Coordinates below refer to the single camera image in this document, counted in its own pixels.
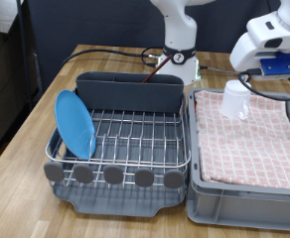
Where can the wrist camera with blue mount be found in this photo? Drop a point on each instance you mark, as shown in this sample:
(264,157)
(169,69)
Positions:
(280,66)

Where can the grey dish drying rack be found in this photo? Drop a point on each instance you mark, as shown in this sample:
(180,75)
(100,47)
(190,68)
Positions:
(118,203)

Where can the grey plastic crate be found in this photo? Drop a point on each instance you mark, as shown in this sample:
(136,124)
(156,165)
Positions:
(251,208)

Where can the blue plate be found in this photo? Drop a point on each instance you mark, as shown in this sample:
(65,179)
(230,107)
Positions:
(73,122)

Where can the brown wooden spoon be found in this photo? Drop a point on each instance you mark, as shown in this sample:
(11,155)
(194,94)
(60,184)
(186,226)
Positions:
(150,76)

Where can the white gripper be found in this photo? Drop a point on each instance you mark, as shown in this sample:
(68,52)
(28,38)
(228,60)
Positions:
(242,56)

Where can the white mug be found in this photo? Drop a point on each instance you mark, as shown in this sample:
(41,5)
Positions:
(232,100)

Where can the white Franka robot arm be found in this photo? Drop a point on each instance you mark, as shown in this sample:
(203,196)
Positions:
(179,29)

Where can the dark grey utensil caddy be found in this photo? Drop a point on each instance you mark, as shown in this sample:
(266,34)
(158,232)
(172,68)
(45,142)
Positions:
(128,94)

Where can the pink checkered towel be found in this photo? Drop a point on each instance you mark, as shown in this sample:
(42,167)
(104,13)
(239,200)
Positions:
(251,148)

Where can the black metal pole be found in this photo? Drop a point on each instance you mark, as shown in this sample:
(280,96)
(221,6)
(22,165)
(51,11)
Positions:
(26,66)

